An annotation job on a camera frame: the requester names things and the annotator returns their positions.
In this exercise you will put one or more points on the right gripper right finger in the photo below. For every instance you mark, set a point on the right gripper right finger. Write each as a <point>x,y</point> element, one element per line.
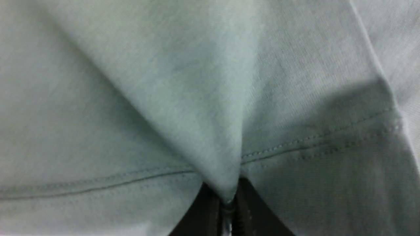
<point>253,217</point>

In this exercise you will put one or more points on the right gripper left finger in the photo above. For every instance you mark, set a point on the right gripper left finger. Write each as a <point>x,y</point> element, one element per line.
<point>203,218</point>

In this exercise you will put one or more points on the green long-sleeved shirt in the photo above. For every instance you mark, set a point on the green long-sleeved shirt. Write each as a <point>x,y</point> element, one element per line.
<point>115,112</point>

